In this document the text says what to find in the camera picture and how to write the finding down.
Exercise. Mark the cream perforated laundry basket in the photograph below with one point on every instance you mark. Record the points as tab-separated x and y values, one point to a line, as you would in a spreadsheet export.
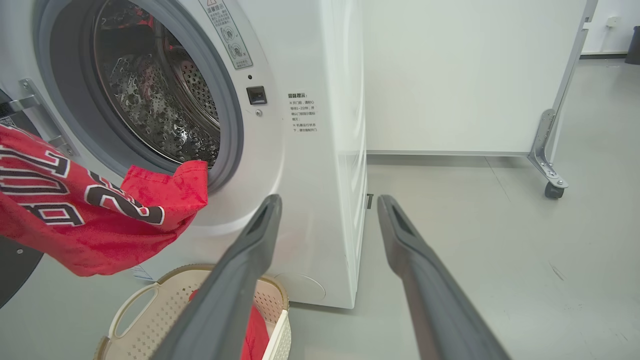
150	320

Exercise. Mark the red basketball jersey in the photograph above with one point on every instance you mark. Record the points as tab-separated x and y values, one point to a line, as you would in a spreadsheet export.
100	235

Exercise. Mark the metal partition foot bracket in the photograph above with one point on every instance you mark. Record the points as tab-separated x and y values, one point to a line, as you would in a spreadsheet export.
542	155

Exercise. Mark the grey warning sticker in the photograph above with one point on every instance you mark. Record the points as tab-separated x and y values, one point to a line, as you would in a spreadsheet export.
227	35

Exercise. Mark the black caster wheel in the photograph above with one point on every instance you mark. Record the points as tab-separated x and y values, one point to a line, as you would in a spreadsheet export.
553	191

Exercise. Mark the silver metal door hinge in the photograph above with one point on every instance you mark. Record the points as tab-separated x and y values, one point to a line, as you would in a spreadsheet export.
37	107

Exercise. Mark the white front-load washing machine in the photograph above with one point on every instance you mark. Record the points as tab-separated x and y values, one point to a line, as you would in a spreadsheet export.
320	200

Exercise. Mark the white wall outlet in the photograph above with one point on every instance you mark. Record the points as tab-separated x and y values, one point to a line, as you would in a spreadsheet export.
613	21

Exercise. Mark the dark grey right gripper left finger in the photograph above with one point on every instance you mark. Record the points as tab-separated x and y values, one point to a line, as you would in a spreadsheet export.
230	300

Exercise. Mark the round black glass washer door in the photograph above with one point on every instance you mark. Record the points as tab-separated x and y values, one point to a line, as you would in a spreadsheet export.
17	270

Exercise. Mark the white partition panel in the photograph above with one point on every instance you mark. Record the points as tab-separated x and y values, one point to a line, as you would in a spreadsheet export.
465	75

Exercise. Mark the blue energy label sticker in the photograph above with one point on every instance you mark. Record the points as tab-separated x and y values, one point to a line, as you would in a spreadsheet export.
142	274

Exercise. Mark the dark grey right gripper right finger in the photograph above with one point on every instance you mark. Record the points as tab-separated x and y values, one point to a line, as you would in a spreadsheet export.
435	305

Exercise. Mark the printed text notice sticker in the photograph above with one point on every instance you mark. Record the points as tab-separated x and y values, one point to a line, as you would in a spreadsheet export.
302	112

